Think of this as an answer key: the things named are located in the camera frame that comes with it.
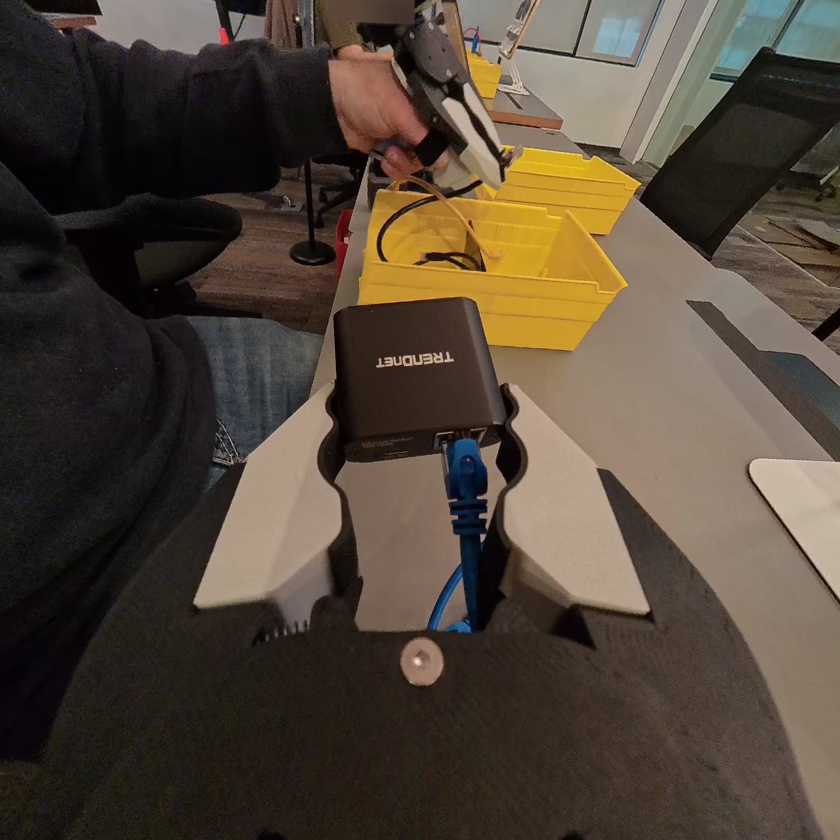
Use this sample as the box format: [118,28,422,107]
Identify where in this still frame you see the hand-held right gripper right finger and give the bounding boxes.
[482,384,652,632]

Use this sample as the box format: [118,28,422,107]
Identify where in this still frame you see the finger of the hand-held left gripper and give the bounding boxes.
[443,97,506,186]
[462,82,508,176]

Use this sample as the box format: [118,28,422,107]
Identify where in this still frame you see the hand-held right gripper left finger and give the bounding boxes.
[193,382,363,626]

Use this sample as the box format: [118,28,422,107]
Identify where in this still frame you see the yellow ethernet cable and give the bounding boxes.
[387,147,524,261]

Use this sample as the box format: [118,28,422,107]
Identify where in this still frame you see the blue ethernet cable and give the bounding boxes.
[427,436,490,634]

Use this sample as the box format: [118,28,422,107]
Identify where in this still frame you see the black ethernet cable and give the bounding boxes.
[377,180,490,273]

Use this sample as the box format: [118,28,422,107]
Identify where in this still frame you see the yellow plastic bin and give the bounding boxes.
[357,189,629,353]
[472,146,642,236]

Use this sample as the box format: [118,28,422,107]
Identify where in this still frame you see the black network switch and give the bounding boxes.
[332,297,509,463]

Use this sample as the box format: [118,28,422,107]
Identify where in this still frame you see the person's left forearm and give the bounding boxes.
[131,36,337,198]

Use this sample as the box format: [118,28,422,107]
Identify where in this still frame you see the person's left hand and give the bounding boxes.
[328,56,454,179]

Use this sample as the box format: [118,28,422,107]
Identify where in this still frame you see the brown wooden desk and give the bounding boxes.
[489,85,565,131]

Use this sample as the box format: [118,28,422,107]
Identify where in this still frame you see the stack of yellow bins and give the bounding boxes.
[462,39,503,99]

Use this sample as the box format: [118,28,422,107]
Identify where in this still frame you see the small white desk stand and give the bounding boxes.
[497,0,543,97]

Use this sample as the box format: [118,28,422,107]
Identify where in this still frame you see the person's blue jeans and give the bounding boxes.
[187,315,326,493]

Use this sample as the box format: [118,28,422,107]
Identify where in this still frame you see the brown jacket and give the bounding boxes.
[264,0,299,50]

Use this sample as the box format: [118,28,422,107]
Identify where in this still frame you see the black stanchion pole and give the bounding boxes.
[290,154,337,266]

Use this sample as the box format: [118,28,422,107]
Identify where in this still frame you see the black office chair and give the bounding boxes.
[56,197,244,316]
[640,46,840,260]

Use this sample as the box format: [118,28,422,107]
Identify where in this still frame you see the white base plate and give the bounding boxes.
[749,457,840,601]

